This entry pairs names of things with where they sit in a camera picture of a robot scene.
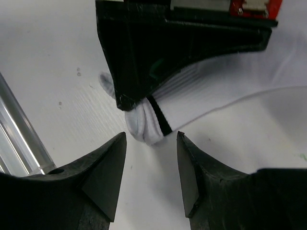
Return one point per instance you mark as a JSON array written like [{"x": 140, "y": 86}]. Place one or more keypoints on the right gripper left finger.
[{"x": 81, "y": 195}]

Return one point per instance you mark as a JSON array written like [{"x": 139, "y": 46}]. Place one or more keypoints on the white sock with black stripes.
[{"x": 218, "y": 82}]

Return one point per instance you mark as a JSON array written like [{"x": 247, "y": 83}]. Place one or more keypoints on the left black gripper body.
[{"x": 147, "y": 42}]

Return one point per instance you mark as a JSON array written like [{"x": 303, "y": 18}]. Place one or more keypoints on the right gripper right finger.
[{"x": 218, "y": 197}]

